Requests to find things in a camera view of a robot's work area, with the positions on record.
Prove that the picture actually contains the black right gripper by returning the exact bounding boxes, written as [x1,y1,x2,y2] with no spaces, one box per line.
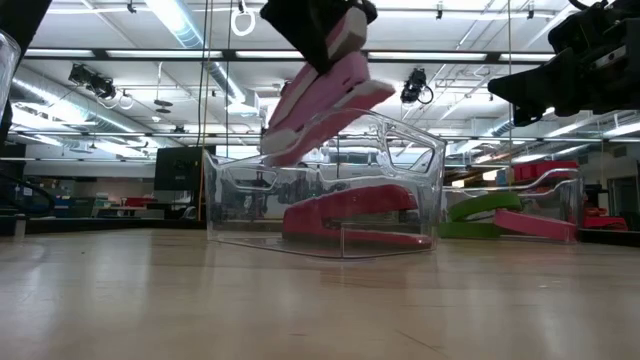
[487,0,640,128]

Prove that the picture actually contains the pink stapler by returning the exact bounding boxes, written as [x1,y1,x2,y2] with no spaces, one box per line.
[259,5,396,169]

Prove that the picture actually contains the pink tape roll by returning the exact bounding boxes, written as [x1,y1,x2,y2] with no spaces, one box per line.
[492,208,580,245]

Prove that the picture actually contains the red stapler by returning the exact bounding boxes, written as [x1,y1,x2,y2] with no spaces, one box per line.
[281,183,434,250]

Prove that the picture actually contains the black overhead rig beam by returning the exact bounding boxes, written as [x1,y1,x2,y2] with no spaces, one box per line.
[22,48,559,63]

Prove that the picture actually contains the clear plastic bin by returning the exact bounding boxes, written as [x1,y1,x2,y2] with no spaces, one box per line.
[203,106,448,260]
[0,29,22,121]
[439,167,585,245]

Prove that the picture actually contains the black monitor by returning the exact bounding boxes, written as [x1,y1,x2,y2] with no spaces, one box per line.
[153,145,217,191]

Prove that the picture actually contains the black ceiling device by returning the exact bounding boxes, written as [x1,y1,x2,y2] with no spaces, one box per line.
[67,62,119,101]

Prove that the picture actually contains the white hanging ring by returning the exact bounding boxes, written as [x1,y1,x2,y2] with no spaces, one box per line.
[230,7,256,37]

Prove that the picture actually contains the black overhead camera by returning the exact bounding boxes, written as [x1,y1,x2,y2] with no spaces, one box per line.
[399,68,435,105]

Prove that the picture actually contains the silver ventilation duct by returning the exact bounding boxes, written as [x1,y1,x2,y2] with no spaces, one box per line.
[144,0,261,116]

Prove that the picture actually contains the hanging yellow cable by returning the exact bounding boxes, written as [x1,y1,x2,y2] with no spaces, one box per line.
[197,0,215,221]

